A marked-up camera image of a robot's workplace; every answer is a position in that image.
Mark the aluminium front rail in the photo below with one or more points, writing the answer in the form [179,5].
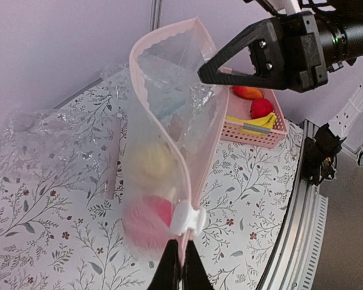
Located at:
[295,256]

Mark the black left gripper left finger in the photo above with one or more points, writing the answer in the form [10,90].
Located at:
[168,273]

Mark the clear bag at back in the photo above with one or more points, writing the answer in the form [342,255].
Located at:
[71,149]

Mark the floral tablecloth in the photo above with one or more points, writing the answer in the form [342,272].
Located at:
[53,238]

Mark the orange toy fruit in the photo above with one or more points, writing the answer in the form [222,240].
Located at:
[248,93]

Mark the yellow toy lemon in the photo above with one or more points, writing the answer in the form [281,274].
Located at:
[151,164]

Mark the right aluminium post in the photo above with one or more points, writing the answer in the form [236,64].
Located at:
[156,7]

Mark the yellow toy banana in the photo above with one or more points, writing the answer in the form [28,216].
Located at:
[268,121]

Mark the crumpled clear bag right back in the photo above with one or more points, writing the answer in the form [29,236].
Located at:
[117,80]

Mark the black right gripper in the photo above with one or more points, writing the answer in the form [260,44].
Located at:
[293,50]

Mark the red toy apple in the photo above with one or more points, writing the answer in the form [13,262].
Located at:
[260,107]

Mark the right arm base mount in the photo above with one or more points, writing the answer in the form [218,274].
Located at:
[320,152]

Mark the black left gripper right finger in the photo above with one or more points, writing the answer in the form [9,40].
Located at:
[193,275]

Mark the clear zip top bag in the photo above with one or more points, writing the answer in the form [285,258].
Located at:
[170,105]

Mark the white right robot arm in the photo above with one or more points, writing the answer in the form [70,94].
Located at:
[341,124]

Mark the pink plastic basket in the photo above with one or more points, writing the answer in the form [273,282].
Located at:
[250,134]

